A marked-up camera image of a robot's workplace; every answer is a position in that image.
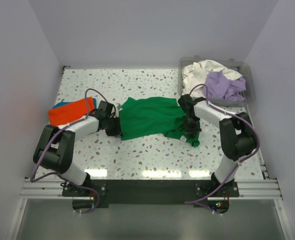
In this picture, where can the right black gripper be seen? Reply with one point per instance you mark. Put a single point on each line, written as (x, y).
(191, 127)

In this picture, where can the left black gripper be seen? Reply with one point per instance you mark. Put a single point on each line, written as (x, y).
(115, 127)

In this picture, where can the green t shirt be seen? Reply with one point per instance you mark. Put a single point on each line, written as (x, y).
(154, 115)

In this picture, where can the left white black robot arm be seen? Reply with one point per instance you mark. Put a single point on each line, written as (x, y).
(55, 149)

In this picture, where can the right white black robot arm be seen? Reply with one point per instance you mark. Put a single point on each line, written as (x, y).
(238, 138)

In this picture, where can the folded orange t shirt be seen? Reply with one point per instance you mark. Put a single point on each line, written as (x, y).
(67, 113)

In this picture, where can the lavender crumpled t shirt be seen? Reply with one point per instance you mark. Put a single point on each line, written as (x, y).
(220, 87)

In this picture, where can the white crumpled t shirt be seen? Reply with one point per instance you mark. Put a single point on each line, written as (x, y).
(195, 74)

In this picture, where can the folded blue t shirt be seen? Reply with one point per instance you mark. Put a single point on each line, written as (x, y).
(66, 103)

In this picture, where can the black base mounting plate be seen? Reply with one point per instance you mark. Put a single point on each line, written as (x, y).
(102, 193)

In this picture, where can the clear plastic bin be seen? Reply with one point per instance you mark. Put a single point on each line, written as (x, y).
(239, 66)

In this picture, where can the aluminium frame rail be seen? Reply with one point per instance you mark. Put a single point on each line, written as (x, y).
(248, 190)

